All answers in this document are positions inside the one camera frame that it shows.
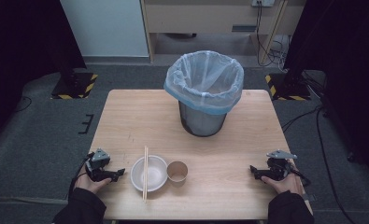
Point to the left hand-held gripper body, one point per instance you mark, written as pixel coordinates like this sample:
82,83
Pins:
98,161

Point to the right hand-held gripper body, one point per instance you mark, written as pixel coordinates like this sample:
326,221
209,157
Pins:
278,169

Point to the wooden chopstick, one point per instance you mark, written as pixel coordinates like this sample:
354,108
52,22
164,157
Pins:
147,161
144,177

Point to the white disposable bowl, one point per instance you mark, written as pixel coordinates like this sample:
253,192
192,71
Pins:
155,172

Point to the brown paper cup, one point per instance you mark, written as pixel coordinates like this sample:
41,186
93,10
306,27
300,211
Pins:
177,171

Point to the metal mesh trash bin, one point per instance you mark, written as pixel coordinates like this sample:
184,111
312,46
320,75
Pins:
201,123

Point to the translucent blue bin bag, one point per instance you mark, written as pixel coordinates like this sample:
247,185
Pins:
204,77

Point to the person's right hand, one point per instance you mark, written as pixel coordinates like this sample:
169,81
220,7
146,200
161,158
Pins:
286,185

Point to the person's left hand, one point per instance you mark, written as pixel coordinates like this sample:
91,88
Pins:
88,184

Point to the striped black stand base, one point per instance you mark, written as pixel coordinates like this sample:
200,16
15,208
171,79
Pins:
74,88
289,88

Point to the black curtain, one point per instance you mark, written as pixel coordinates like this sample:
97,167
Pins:
344,46
23,46

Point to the grey wall power outlet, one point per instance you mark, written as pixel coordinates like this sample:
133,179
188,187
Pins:
262,2

